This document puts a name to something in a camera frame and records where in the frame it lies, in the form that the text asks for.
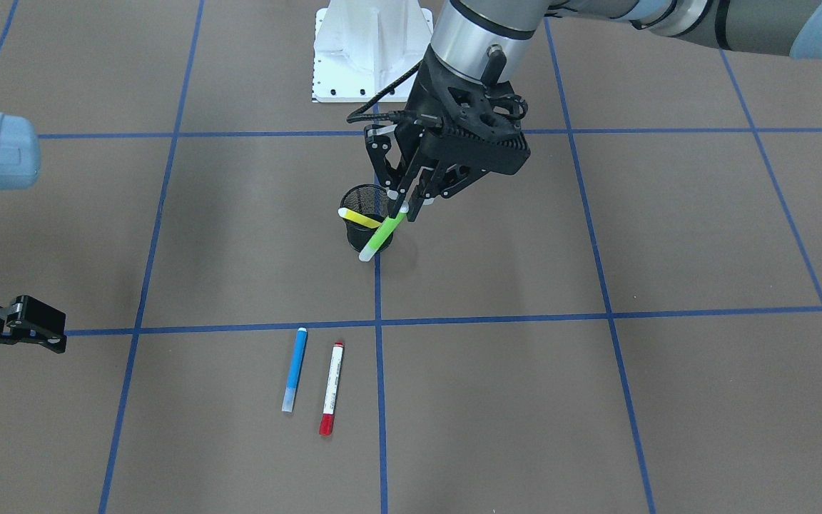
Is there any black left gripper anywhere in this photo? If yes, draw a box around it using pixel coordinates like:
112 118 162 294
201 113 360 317
365 61 529 223

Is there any green highlighter pen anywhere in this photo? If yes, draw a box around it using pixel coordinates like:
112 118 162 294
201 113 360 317
358 201 409 261

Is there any blue highlighter pen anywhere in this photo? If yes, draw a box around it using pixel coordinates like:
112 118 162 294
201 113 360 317
281 326 309 413

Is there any red capped white marker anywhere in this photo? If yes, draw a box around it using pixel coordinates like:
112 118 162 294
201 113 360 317
318 341 345 437

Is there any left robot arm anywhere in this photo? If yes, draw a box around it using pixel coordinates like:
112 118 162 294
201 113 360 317
347 1 822 221

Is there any yellow highlighter pen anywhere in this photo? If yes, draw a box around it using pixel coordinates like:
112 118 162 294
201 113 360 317
338 207 382 230

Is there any brown paper table mat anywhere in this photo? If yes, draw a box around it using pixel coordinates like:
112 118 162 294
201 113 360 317
0 1 822 513

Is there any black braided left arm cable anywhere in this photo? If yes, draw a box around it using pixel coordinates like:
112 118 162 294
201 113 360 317
345 61 430 126

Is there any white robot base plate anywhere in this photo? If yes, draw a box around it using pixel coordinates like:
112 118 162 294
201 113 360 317
311 1 435 102

